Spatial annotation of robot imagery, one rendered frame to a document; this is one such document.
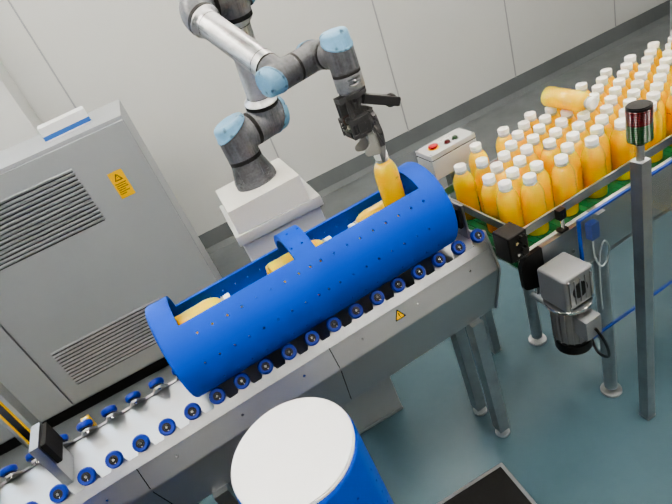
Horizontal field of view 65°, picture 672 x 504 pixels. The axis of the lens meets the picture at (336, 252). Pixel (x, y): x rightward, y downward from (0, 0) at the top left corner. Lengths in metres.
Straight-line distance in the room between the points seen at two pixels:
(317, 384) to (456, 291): 0.51
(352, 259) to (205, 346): 0.44
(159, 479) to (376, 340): 0.70
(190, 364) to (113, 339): 1.94
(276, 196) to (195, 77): 2.45
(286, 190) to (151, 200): 1.31
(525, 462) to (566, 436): 0.19
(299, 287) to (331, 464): 0.48
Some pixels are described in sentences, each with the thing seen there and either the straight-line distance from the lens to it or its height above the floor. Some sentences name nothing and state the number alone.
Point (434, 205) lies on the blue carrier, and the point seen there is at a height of 1.16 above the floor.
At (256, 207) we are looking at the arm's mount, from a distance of 1.76.
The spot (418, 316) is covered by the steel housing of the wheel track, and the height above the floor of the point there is 0.85.
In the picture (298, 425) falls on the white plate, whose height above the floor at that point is 1.04.
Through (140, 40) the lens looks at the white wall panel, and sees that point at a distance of 4.07.
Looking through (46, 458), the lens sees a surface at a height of 1.04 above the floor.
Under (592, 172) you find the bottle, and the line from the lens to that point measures 1.83.
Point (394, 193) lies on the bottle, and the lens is 1.52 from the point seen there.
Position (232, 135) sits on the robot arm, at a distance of 1.78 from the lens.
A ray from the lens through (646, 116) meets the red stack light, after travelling 1.57.
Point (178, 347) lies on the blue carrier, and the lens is 1.38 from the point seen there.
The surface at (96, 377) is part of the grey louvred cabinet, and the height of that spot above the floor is 0.19.
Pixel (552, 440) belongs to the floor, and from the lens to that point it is 2.32.
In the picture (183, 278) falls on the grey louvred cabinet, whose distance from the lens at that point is 3.14.
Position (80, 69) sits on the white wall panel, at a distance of 4.09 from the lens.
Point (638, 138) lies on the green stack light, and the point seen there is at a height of 1.18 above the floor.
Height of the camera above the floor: 1.91
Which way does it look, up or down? 31 degrees down
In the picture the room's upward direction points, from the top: 22 degrees counter-clockwise
